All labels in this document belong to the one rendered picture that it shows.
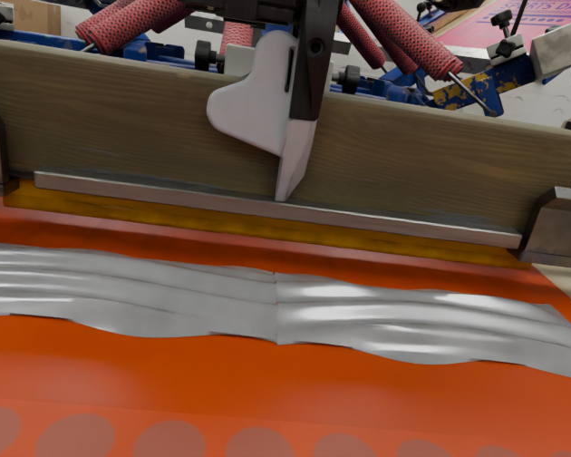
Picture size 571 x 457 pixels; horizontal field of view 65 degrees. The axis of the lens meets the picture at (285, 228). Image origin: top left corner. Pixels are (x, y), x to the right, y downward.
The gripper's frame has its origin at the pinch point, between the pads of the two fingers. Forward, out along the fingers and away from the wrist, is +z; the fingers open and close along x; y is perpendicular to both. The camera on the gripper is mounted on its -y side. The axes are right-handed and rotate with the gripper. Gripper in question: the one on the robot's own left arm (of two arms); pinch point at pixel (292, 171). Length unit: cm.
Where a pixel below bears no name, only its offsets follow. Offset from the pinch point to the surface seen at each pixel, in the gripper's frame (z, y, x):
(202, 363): 5.2, 3.8, 12.9
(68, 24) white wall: -1, 171, -412
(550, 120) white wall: 12, -199, -276
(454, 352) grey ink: 5.2, -8.0, 10.6
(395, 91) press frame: -3, -24, -61
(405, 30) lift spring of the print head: -14, -23, -61
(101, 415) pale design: 5.1, 6.9, 16.1
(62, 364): 5.1, 9.1, 13.7
